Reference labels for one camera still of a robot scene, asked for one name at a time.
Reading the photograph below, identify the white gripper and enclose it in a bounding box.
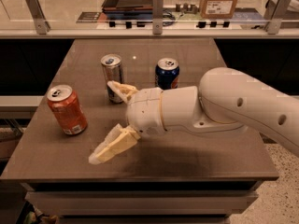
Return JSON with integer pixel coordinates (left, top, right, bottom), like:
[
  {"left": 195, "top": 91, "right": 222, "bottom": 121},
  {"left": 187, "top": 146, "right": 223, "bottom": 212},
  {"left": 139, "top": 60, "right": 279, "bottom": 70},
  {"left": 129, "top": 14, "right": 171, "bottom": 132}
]
[{"left": 89, "top": 81, "right": 164, "bottom": 165}]

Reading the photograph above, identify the red coke can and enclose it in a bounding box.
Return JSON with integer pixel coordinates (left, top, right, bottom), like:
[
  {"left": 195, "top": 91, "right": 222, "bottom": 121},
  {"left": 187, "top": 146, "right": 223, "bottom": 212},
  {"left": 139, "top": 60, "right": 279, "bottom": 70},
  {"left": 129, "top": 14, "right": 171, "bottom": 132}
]
[{"left": 47, "top": 85, "right": 88, "bottom": 135}]

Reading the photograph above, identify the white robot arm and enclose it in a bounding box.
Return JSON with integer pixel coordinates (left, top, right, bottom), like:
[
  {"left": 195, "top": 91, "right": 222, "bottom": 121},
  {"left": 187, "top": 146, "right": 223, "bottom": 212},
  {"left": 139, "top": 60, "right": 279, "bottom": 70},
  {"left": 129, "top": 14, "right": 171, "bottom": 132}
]
[{"left": 89, "top": 67, "right": 299, "bottom": 164}]

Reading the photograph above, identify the silver slim energy drink can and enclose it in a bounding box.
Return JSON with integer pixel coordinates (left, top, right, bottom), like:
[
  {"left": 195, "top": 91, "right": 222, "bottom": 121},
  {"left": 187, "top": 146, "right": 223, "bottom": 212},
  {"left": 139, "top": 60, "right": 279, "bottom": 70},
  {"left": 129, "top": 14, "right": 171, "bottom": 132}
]
[{"left": 101, "top": 54, "right": 124, "bottom": 104}]

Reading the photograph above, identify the blue pepsi can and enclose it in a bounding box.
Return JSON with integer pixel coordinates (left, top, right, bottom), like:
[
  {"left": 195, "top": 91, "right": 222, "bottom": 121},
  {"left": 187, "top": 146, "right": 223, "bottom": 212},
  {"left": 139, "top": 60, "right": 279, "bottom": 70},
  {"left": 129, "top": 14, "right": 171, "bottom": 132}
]
[{"left": 155, "top": 58, "right": 179, "bottom": 90}]

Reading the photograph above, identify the cardboard box with label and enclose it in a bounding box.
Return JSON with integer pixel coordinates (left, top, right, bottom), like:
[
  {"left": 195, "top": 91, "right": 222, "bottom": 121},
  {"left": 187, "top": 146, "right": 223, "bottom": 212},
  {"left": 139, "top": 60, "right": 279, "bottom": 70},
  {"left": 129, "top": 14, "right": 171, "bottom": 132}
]
[{"left": 200, "top": 0, "right": 238, "bottom": 19}]

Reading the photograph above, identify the glass barrier panel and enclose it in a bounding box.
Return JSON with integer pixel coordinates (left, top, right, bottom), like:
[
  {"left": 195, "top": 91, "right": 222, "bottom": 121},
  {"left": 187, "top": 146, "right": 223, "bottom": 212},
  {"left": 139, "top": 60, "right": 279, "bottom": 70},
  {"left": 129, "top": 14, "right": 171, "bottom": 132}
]
[{"left": 1, "top": 0, "right": 299, "bottom": 36}]

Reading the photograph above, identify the left metal glass bracket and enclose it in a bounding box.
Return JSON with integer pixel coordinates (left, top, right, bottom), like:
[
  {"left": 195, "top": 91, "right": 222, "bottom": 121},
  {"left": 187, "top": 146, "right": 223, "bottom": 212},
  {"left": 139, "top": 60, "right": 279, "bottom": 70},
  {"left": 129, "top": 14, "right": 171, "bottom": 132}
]
[{"left": 25, "top": 0, "right": 50, "bottom": 35}]

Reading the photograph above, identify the metal glass bracket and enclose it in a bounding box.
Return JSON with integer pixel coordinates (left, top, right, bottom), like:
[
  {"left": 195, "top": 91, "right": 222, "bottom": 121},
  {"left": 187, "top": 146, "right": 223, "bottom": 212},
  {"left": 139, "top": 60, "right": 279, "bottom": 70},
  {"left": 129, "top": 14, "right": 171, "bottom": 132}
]
[
  {"left": 263, "top": 0, "right": 291, "bottom": 35},
  {"left": 152, "top": 0, "right": 164, "bottom": 35},
  {"left": 25, "top": 0, "right": 50, "bottom": 35}
]

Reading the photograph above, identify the middle metal glass bracket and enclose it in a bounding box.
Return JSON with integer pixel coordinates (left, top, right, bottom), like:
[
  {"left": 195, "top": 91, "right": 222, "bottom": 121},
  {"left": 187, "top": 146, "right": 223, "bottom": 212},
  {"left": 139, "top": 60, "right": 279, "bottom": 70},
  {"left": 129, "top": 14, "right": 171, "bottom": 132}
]
[{"left": 152, "top": 0, "right": 164, "bottom": 35}]

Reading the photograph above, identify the right metal glass bracket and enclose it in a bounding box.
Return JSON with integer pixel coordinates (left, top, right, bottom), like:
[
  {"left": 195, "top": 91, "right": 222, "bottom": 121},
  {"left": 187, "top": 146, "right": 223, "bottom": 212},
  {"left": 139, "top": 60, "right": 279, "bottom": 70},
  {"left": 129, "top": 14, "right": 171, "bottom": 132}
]
[{"left": 263, "top": 0, "right": 291, "bottom": 35}]

